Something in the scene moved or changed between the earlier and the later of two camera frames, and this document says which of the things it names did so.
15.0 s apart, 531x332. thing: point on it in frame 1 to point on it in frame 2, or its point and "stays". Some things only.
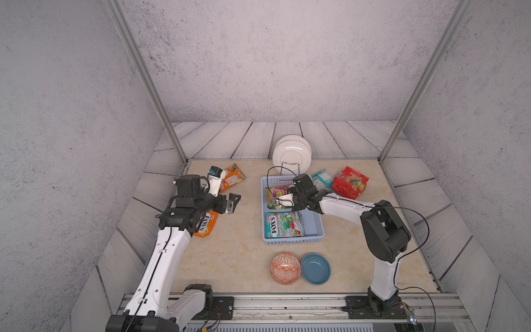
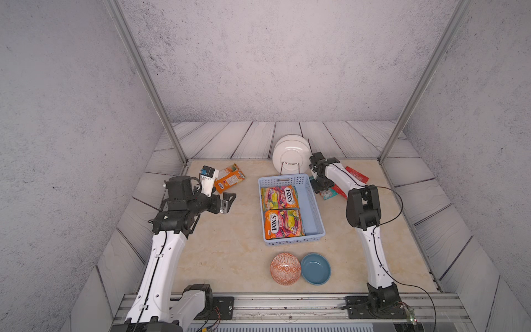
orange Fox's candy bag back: [233, 176] stays
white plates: [292, 155] stays
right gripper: [292, 189] to [315, 187]
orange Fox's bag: [205, 224] to [282, 223]
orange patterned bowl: [285, 269] stays
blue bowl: [316, 269] stays
